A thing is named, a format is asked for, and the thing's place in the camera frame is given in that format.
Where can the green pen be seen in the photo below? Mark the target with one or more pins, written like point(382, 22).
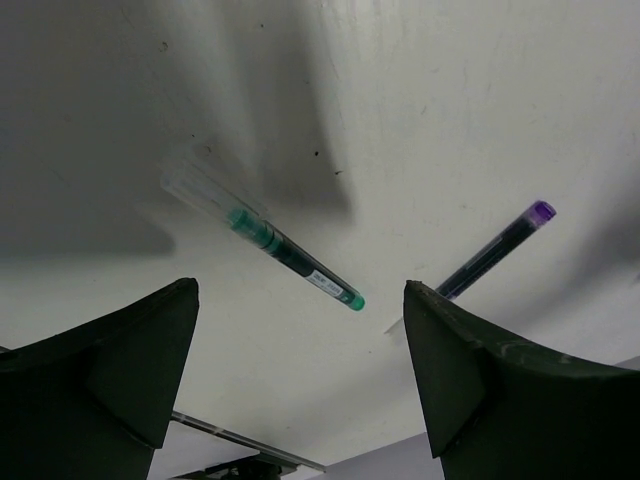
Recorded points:
point(192, 182)

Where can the purple pen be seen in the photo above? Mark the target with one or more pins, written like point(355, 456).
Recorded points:
point(516, 233)

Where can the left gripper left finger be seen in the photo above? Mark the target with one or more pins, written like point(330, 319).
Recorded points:
point(95, 401)

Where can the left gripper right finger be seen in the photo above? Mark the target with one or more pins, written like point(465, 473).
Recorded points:
point(499, 406)

